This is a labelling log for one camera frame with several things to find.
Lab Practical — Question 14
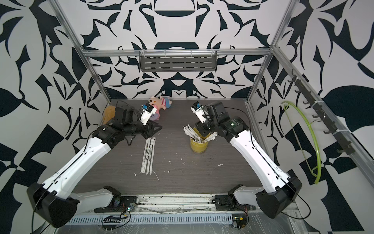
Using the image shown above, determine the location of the black wall hook rail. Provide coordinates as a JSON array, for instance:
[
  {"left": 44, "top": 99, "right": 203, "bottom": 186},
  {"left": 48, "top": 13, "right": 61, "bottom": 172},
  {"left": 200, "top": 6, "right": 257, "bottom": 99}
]
[{"left": 290, "top": 70, "right": 356, "bottom": 155}]

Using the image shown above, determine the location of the green plastic hanger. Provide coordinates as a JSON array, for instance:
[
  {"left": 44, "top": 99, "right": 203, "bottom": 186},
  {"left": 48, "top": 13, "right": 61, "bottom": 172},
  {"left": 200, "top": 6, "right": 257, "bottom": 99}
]
[{"left": 281, "top": 100, "right": 322, "bottom": 185}]

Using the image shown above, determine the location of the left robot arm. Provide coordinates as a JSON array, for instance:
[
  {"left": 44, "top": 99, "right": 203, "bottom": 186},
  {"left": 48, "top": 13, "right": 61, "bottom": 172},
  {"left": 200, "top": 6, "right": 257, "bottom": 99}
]
[{"left": 27, "top": 104, "right": 162, "bottom": 228}]

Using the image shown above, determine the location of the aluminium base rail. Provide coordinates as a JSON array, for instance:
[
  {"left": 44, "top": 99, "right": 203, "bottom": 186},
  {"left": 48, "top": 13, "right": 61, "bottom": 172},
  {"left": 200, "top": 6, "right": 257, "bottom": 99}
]
[{"left": 49, "top": 191, "right": 299, "bottom": 215}]

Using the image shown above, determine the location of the white straw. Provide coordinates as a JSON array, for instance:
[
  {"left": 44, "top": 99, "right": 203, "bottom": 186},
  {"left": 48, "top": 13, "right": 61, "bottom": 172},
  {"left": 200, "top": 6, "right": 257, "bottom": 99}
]
[
  {"left": 143, "top": 138, "right": 152, "bottom": 173},
  {"left": 149, "top": 137, "right": 156, "bottom": 175},
  {"left": 146, "top": 137, "right": 153, "bottom": 175},
  {"left": 144, "top": 137, "right": 154, "bottom": 175},
  {"left": 140, "top": 138, "right": 150, "bottom": 174}
]

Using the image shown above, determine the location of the grey slotted wall shelf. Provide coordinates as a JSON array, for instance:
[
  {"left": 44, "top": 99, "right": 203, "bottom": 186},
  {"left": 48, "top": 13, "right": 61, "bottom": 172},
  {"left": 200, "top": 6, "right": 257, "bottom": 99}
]
[{"left": 139, "top": 49, "right": 217, "bottom": 72}]

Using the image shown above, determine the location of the yellow plastic cup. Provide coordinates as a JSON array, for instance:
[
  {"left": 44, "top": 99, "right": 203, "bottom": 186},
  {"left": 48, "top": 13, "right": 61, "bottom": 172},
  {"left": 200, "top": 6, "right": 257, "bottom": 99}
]
[{"left": 190, "top": 128, "right": 210, "bottom": 153}]

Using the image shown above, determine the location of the pink alarm clock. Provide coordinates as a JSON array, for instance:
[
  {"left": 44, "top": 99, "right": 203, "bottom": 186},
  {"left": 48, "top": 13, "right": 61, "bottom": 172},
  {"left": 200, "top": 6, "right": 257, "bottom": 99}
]
[{"left": 150, "top": 110, "right": 160, "bottom": 121}]

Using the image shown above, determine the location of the brown teddy bear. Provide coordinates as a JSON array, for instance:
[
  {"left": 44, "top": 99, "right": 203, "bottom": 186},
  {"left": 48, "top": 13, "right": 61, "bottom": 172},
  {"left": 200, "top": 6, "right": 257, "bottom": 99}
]
[{"left": 102, "top": 105, "right": 116, "bottom": 124}]

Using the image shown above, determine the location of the white cable duct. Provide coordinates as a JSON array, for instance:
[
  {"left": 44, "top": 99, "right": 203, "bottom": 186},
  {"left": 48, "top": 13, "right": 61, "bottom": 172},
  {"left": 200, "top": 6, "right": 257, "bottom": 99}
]
[{"left": 67, "top": 213, "right": 233, "bottom": 225}]

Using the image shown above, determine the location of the bundle of wrapped straws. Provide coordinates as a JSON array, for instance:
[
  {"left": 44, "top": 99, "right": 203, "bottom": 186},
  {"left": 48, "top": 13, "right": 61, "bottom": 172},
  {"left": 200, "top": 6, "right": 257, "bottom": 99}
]
[{"left": 183, "top": 125, "right": 217, "bottom": 143}]

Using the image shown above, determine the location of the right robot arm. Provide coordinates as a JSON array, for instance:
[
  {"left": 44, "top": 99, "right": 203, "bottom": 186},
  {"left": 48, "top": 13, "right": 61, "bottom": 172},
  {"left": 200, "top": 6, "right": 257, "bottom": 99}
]
[{"left": 191, "top": 101, "right": 303, "bottom": 218}]

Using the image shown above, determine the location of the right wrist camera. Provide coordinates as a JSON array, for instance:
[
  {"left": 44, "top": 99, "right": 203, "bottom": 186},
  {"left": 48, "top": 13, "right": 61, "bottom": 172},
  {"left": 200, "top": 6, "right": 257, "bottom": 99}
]
[{"left": 191, "top": 101, "right": 209, "bottom": 124}]

